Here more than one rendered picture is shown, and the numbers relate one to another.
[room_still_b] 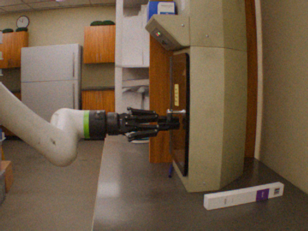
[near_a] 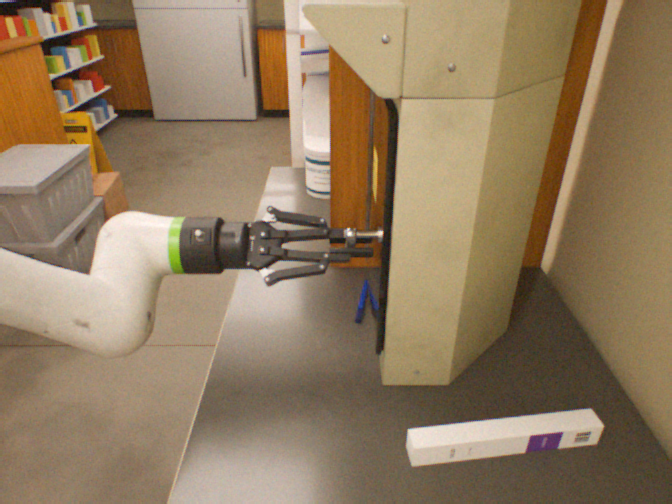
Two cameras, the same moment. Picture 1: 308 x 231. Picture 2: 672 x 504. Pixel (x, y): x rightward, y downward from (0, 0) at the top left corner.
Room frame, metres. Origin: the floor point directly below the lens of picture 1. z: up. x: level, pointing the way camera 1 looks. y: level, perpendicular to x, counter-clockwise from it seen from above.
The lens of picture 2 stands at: (0.41, -0.09, 1.55)
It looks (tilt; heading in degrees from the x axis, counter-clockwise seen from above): 31 degrees down; 6
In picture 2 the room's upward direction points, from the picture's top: straight up
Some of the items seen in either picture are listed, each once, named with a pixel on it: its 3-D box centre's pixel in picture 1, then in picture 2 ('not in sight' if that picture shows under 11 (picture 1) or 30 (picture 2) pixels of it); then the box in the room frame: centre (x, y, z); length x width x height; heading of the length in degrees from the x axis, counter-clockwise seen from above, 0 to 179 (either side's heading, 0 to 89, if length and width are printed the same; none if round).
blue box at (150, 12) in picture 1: (160, 14); not in sight; (1.26, -0.03, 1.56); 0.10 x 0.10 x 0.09; 6
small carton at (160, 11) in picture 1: (165, 11); not in sight; (1.12, -0.04, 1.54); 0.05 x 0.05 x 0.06; 6
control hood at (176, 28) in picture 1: (164, 34); (350, 35); (1.16, -0.04, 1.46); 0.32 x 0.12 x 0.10; 6
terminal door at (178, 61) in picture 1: (178, 110); (376, 208); (1.17, -0.09, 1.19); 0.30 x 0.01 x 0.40; 6
